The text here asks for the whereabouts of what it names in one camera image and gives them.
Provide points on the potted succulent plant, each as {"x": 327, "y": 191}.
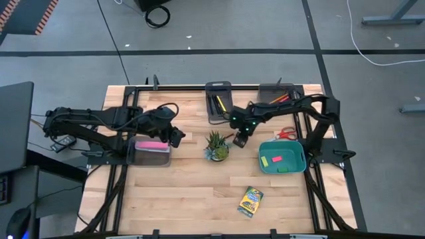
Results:
{"x": 217, "y": 149}

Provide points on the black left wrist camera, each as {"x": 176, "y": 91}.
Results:
{"x": 165, "y": 113}

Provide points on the green eraser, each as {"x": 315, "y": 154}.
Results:
{"x": 283, "y": 169}

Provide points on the yellow green crayon box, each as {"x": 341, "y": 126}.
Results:
{"x": 250, "y": 202}

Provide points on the grey translucent plastic bin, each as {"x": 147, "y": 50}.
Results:
{"x": 149, "y": 159}
{"x": 269, "y": 91}
{"x": 214, "y": 88}

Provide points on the black computer mouse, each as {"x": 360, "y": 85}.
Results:
{"x": 18, "y": 224}

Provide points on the dark grey desk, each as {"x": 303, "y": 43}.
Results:
{"x": 20, "y": 192}

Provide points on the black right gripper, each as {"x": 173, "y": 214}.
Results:
{"x": 244, "y": 121}

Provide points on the black power adapter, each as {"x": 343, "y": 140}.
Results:
{"x": 63, "y": 144}

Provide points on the black table frame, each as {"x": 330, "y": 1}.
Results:
{"x": 186, "y": 87}

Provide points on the grey table foot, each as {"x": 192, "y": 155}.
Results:
{"x": 413, "y": 109}

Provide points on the black box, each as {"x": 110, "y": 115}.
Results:
{"x": 149, "y": 4}

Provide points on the teal plastic bin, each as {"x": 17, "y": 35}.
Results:
{"x": 289, "y": 156}

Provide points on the red scissors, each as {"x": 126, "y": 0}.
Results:
{"x": 287, "y": 133}

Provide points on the black mat orange striped edge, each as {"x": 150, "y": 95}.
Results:
{"x": 26, "y": 16}

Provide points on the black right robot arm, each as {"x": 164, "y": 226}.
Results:
{"x": 299, "y": 106}

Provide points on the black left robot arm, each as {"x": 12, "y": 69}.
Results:
{"x": 86, "y": 121}

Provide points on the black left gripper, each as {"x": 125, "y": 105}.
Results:
{"x": 154, "y": 124}

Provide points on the grey table leg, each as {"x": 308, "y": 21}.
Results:
{"x": 391, "y": 20}

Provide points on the yellow eraser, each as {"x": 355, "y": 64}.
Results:
{"x": 264, "y": 161}

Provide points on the yellow highlighter pen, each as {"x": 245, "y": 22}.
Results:
{"x": 221, "y": 103}

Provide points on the pink marker bar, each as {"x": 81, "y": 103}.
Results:
{"x": 152, "y": 145}

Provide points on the orange pencil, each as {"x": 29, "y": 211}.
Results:
{"x": 279, "y": 98}

